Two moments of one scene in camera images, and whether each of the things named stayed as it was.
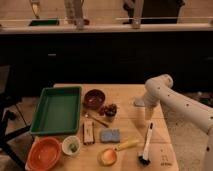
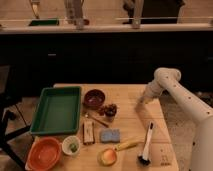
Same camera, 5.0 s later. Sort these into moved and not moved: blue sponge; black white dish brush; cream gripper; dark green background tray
Moved: cream gripper
Not moved: black white dish brush; dark green background tray; blue sponge
